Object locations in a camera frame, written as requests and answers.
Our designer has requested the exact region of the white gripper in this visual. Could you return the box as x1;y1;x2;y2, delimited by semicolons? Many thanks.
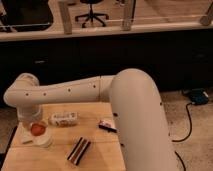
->
17;105;43;130

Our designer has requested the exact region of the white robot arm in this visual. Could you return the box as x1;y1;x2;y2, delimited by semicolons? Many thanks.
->
3;69;178;171

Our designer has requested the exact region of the white plastic bag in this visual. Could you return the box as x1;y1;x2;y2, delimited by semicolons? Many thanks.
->
20;126;33;144

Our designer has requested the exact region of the striped black red box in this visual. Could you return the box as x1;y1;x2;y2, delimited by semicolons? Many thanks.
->
67;137;91;165

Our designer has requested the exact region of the black office chair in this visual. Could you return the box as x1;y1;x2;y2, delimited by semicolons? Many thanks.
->
75;0;109;28

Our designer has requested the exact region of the blue power box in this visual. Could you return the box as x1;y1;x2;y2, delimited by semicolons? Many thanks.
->
190;89;209;105

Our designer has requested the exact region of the wooden railing post left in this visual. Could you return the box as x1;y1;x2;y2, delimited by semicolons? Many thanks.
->
58;0;72;34

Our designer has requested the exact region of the wooden railing post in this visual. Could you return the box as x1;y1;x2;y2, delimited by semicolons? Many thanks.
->
58;0;72;34
122;0;135;31
200;2;213;26

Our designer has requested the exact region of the wooden railing post middle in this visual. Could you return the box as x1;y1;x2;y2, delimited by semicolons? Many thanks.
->
122;0;135;31

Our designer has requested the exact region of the black floor cable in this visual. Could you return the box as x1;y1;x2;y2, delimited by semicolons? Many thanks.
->
174;150;187;171

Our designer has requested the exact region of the wooden railing post right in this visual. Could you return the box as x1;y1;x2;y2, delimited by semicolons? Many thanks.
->
200;2;213;26

